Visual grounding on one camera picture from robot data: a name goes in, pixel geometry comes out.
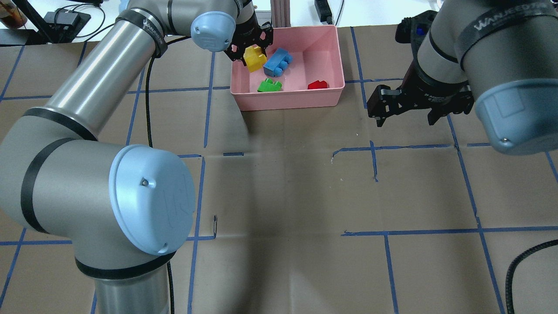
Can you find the red toy block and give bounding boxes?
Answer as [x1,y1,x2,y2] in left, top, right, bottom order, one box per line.
[307,80,329,90]

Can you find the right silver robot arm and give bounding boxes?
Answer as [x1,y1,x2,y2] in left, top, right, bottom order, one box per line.
[367,0,558,155]

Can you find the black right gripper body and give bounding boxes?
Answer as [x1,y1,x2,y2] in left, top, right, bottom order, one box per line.
[395,11,475,115]

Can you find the blue toy block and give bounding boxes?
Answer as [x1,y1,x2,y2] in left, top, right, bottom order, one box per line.
[263,48,293,77]

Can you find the black power adapter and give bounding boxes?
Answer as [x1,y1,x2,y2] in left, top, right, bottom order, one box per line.
[313,0,333,24]

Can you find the green toy block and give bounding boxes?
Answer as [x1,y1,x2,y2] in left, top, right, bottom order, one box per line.
[257,78,282,92]

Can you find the aluminium frame post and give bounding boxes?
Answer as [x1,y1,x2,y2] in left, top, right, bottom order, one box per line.
[270,0,291,28]

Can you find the yellow toy block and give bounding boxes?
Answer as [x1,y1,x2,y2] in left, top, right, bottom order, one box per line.
[243,44,268,73]

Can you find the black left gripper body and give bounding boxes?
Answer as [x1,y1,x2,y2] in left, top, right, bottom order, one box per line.
[231,17,272,48]

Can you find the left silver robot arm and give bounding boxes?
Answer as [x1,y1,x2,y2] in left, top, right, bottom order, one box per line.
[1,0,272,314]

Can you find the pink plastic box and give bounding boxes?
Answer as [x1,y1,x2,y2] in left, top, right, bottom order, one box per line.
[230,24,345,111]

